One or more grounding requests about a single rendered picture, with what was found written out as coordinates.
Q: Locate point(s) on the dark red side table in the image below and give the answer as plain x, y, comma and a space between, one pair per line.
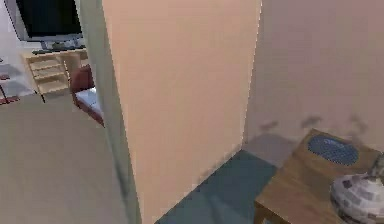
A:
5, 90

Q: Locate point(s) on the red armchair with white cushion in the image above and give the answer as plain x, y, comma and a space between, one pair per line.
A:
85, 90

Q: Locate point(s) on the brown wooden table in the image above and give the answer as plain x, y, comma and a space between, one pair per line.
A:
300, 186

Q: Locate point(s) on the white grey patterned plant pot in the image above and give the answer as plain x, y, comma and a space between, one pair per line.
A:
360, 198

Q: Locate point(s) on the pale wooden shelf stand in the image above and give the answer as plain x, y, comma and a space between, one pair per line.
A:
50, 73

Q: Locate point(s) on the blue oval mat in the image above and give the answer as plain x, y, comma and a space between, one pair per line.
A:
332, 150

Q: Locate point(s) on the black television set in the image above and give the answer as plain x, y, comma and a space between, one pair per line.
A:
48, 18

